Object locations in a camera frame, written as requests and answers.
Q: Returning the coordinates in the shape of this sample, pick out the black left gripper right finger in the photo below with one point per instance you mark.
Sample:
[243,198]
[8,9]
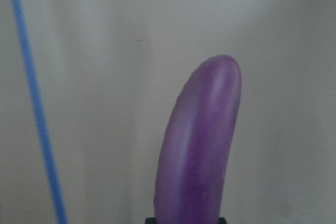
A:
[222,220]

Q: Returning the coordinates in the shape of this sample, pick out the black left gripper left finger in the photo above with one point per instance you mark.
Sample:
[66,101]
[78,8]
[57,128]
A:
[150,220]

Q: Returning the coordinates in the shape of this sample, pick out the purple eggplant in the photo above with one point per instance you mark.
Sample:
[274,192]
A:
[194,154]

